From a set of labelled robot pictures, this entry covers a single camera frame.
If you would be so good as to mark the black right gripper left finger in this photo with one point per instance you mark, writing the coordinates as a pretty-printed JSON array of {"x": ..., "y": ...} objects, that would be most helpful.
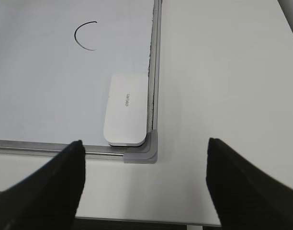
[{"x": 49, "y": 198}]

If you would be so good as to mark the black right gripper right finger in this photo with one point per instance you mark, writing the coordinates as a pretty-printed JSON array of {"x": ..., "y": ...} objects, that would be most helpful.
[{"x": 245, "y": 197}]

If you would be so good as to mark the white whiteboard eraser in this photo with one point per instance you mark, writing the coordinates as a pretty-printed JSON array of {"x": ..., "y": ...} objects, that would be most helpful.
[{"x": 125, "y": 121}]

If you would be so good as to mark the aluminium framed whiteboard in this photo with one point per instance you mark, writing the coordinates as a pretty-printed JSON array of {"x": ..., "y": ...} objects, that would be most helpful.
[{"x": 57, "y": 58}]

